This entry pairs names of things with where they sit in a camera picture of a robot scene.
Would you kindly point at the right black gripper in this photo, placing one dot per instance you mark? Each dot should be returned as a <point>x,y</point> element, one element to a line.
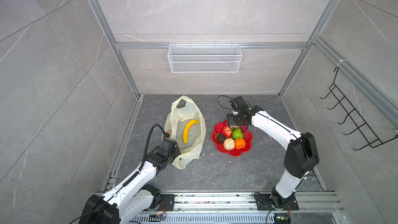
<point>229,120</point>

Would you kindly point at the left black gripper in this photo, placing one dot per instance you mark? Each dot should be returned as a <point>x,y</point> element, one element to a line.
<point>176,150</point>

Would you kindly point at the green fake fruit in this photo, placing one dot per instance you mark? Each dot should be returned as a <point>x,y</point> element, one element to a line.
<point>237,134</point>

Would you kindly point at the red flower-shaped plastic bowl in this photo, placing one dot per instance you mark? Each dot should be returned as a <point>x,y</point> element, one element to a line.
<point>248,137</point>

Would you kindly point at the red fake apple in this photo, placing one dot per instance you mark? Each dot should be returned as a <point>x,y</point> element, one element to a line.
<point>226,131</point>

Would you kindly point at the beige fake round fruit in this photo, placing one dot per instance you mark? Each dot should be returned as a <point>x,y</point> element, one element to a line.
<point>229,144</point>

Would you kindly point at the yellow fake banana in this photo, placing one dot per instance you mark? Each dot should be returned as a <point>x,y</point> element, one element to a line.
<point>187,129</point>

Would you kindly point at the cream plastic bag orange print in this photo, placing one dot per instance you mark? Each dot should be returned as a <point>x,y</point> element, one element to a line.
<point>184,110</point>

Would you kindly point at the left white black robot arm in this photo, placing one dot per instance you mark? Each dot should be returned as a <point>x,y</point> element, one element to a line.
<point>133,195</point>

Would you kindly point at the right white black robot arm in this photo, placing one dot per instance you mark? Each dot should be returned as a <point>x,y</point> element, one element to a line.
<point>301,150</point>

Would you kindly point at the orange fake tangerine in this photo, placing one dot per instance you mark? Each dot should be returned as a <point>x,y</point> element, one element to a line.
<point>240,143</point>

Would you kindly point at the dark brown fake fruit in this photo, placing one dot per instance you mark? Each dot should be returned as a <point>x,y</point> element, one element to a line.
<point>220,138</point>

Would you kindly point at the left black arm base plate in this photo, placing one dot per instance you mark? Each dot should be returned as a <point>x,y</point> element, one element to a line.
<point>163,202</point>

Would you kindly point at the white wire mesh basket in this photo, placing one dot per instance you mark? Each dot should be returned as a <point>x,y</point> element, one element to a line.
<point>204,58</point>

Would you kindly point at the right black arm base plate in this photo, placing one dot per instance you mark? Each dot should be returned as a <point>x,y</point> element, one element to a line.
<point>266,202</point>

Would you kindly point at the black wire hook rack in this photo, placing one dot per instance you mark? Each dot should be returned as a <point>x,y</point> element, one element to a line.
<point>352,113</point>

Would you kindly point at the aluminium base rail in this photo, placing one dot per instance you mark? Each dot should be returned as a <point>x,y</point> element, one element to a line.
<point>245,208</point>

